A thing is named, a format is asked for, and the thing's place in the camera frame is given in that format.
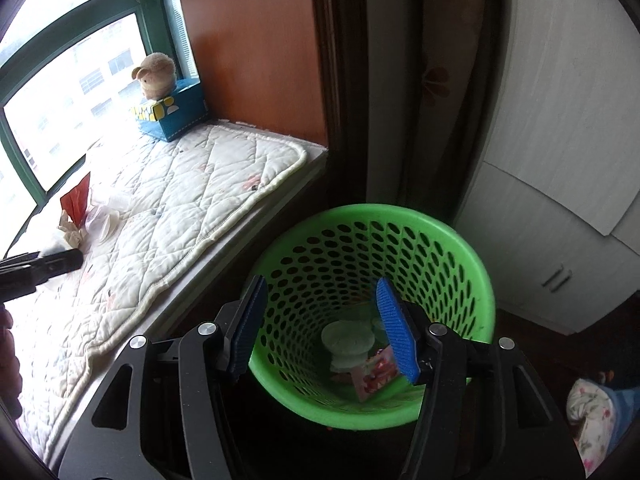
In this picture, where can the white round plastic lid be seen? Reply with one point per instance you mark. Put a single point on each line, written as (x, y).
(347, 340)

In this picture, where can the beige flower print curtain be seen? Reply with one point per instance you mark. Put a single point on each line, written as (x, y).
(435, 80)

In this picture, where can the white red paper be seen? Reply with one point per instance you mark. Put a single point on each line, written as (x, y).
(70, 230)

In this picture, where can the floral cloth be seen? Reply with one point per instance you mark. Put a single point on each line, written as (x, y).
(595, 420)

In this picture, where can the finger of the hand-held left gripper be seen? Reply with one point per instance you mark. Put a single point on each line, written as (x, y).
(55, 262)

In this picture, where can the green perforated plastic basket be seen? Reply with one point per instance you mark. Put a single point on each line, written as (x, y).
(450, 260)

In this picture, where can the red snack wrapper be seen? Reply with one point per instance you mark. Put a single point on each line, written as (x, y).
(77, 197)

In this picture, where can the white quilted mat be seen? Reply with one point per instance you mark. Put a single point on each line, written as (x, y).
(175, 200)

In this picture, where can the green window frame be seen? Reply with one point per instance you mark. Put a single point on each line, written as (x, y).
(155, 0)

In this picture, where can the pink snack packet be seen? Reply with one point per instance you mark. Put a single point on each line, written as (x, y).
(375, 375)

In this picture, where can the beige plush toy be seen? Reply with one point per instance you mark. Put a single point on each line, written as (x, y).
(156, 75)

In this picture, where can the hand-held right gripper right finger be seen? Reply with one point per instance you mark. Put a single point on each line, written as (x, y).
(397, 330)

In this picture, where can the beige apartment building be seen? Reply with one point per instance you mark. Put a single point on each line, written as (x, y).
(95, 80)

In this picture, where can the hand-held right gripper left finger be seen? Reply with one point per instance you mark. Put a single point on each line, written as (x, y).
(247, 330)

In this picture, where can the brown wooden panel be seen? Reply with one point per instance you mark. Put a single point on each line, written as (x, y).
(250, 35)

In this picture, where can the blue dotted tissue box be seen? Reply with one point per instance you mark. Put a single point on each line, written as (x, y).
(175, 110)

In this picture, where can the blue cloth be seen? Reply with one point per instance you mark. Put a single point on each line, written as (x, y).
(622, 392)

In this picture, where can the person's left hand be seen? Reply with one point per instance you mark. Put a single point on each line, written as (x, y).
(9, 360)

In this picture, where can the white wardrobe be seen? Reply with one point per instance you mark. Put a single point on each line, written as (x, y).
(565, 110)

